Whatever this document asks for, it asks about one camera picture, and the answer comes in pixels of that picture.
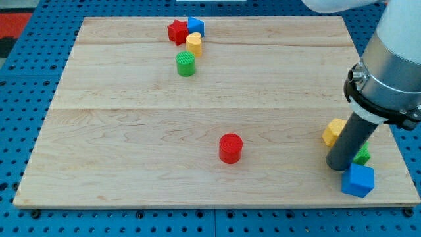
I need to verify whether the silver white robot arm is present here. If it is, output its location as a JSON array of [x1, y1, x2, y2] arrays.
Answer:
[[344, 0, 420, 130]]

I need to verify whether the wooden board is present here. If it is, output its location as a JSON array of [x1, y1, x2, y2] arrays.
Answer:
[[13, 16, 420, 210]]

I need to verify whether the red cylinder block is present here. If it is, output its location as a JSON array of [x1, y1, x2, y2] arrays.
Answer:
[[219, 133, 243, 164]]

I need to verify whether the green cylinder block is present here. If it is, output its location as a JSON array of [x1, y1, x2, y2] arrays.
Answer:
[[176, 51, 195, 77]]

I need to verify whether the yellow heart block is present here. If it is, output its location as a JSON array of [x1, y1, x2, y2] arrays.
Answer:
[[186, 32, 203, 57]]

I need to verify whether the red star block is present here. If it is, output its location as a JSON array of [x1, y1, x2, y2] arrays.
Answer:
[[167, 19, 189, 45]]

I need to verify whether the yellow hexagon block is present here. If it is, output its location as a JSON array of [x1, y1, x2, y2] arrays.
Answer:
[[322, 118, 347, 147]]

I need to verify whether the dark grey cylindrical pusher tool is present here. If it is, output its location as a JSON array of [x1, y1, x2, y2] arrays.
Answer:
[[326, 113, 378, 171]]

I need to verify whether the green star block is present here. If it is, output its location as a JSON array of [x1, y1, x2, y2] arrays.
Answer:
[[353, 142, 371, 165]]

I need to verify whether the blue cube block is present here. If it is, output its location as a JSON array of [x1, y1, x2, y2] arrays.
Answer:
[[341, 163, 375, 198]]

